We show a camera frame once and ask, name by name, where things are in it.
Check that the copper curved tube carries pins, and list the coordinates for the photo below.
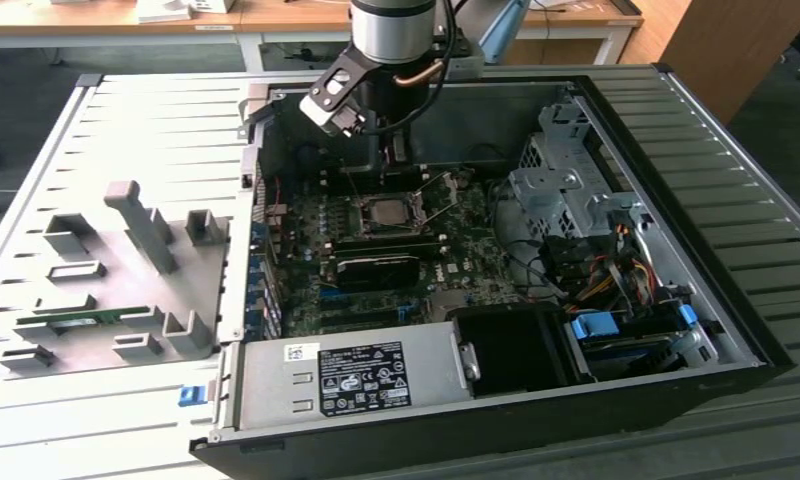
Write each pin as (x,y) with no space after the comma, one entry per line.
(422,77)

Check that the black PC case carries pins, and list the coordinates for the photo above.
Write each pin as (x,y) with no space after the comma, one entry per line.
(506,440)

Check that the black graphics card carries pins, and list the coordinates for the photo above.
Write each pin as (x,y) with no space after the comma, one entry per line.
(376,277)

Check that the silver drive cage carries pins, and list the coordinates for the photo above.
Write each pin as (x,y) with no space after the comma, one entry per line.
(553,200)

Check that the CPU socket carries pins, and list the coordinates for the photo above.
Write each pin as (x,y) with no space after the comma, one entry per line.
(366,228)

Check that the grey chipset heatsink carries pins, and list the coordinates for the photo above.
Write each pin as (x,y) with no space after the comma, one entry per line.
(446,306)

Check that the blue case latch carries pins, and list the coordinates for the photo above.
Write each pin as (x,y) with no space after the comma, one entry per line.
(688,316)

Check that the silver CPU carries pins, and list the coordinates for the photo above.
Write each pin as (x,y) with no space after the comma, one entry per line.
(389,210)

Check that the metal locking lever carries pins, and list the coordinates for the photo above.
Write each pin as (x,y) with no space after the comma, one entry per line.
(349,180)

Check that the white box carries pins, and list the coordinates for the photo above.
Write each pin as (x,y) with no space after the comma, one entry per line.
(166,12)

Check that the silver power supply latch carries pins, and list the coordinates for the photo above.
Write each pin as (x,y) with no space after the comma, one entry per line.
(469,362)

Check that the green motherboard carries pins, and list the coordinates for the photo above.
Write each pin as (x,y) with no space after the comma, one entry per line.
(469,240)

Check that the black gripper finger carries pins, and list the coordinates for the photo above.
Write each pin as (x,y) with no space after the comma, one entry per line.
(402,150)

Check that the silver power supply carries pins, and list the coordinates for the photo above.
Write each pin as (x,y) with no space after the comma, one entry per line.
(273,385)

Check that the wooden cabinet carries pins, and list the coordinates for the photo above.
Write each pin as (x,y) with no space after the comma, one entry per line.
(720,50)

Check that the blue disk carrier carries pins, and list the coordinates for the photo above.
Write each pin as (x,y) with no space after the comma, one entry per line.
(593,327)

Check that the green RAM stick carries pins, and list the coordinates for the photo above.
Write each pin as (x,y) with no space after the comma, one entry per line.
(86,317)

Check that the grey parts rack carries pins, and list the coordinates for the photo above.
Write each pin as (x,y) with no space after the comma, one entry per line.
(119,300)

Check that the black RAM slot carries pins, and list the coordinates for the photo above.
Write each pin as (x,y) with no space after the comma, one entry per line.
(393,252)
(386,243)

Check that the white device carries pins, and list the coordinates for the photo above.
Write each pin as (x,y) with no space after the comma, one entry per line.
(213,6)

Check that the blue plastic clip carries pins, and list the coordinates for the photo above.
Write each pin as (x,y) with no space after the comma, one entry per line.
(190,396)

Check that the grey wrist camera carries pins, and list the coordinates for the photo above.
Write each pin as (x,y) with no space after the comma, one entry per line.
(468,62)
(336,120)

